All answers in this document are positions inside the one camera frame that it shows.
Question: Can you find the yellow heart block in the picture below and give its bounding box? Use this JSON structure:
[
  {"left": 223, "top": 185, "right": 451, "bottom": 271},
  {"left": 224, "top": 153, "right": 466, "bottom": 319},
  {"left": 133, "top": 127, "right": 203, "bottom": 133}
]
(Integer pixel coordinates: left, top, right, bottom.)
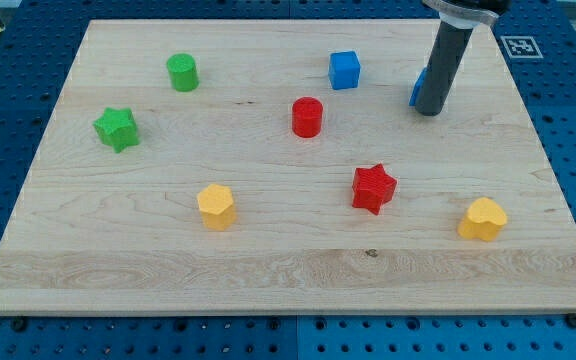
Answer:
[{"left": 457, "top": 197, "right": 508, "bottom": 242}]

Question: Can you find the green star block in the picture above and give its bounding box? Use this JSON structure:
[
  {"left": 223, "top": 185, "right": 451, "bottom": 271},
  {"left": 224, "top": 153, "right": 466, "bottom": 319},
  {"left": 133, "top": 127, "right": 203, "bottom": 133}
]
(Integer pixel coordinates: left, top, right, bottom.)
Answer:
[{"left": 93, "top": 108, "right": 140, "bottom": 153}]

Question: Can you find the wooden board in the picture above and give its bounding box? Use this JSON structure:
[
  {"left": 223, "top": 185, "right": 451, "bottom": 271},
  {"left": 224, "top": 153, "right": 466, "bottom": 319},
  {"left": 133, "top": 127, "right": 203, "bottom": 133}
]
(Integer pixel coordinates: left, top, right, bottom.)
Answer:
[{"left": 0, "top": 20, "right": 576, "bottom": 317}]

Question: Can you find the blue triangle block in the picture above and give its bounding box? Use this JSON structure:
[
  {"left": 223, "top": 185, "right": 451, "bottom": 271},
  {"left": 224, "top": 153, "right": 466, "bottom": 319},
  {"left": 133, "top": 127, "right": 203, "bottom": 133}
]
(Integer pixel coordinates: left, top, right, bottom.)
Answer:
[{"left": 409, "top": 67, "right": 427, "bottom": 107}]

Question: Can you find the red star block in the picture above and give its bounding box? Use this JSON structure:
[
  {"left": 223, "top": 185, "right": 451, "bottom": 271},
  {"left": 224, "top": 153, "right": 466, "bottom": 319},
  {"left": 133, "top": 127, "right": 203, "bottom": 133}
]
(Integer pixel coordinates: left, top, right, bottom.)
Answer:
[{"left": 352, "top": 163, "right": 398, "bottom": 215}]

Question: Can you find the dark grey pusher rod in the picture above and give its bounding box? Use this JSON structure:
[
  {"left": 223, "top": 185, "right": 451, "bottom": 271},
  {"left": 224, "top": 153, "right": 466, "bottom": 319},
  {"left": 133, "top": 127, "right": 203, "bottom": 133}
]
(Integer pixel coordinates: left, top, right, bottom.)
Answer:
[{"left": 414, "top": 21, "right": 473, "bottom": 116}]

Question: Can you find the white fiducial marker tag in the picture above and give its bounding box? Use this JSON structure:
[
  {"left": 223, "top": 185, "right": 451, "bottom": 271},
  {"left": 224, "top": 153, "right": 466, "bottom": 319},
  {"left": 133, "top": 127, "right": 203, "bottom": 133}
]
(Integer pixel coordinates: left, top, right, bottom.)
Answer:
[{"left": 501, "top": 35, "right": 543, "bottom": 59}]

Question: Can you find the green cylinder block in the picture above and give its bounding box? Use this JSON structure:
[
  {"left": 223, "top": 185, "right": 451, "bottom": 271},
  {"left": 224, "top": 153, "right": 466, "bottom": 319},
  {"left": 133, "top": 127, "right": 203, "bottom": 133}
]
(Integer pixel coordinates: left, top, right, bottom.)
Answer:
[{"left": 166, "top": 53, "right": 199, "bottom": 92}]

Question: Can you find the blue cube block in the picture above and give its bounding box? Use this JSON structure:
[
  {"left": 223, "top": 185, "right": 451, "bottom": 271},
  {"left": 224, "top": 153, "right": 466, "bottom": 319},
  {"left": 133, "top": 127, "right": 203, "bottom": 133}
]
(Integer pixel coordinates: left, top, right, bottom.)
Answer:
[{"left": 328, "top": 51, "right": 361, "bottom": 90}]

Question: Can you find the red cylinder block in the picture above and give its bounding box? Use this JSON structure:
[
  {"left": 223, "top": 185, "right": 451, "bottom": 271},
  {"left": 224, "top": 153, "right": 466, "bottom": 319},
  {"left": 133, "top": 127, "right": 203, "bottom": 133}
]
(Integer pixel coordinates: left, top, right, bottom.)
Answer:
[{"left": 292, "top": 97, "right": 323, "bottom": 138}]

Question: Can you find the robot arm flange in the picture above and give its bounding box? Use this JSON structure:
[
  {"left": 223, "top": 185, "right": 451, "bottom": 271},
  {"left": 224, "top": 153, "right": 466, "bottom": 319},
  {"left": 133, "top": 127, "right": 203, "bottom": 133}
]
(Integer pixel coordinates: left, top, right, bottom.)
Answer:
[{"left": 422, "top": 0, "right": 512, "bottom": 29}]

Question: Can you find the yellow hexagon block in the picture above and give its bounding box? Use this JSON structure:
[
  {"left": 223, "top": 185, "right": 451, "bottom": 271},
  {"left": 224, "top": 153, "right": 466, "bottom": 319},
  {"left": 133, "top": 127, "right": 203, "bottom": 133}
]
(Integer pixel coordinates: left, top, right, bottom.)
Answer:
[{"left": 197, "top": 184, "right": 237, "bottom": 231}]

